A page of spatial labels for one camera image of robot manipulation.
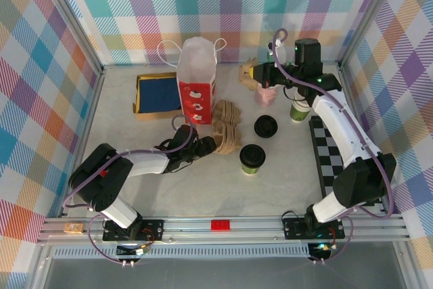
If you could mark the yellow cardboard napkin box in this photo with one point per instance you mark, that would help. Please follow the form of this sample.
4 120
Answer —
152 116

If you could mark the brown cup carrier stack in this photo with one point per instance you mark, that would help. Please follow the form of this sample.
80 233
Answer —
228 126

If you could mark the black cup lid stack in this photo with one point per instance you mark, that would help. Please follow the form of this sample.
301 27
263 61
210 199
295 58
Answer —
266 127

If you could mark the blue napkin stack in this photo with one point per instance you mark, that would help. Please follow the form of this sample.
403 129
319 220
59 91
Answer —
159 96

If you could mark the red white paper bag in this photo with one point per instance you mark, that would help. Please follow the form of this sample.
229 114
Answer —
196 62

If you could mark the green white paper cup stack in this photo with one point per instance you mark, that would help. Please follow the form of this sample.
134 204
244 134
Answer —
299 113

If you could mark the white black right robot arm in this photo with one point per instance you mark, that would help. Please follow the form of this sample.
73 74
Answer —
335 123

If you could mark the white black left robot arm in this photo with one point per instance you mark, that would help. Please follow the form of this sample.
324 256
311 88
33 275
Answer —
149 162

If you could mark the pink stirrer cup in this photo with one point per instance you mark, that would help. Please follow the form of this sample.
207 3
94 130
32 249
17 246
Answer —
265 96

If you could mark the small red block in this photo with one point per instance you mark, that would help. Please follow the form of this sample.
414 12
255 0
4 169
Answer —
220 225

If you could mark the black grey checkerboard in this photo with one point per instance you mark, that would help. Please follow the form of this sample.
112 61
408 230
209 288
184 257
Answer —
324 147

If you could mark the small connector circuit board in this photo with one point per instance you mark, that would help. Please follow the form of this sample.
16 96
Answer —
140 251
321 247

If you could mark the small wooden tag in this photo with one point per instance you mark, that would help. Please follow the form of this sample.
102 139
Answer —
73 228

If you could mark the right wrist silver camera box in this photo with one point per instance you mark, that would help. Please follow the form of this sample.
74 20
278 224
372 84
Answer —
280 45

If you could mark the aluminium frame post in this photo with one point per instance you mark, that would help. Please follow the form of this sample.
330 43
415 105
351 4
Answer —
71 20
364 15

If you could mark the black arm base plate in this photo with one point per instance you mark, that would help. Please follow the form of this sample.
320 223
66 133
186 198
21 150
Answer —
294 231
154 229

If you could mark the aluminium mounting rail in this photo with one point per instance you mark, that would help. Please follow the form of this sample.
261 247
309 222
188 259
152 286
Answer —
257 226

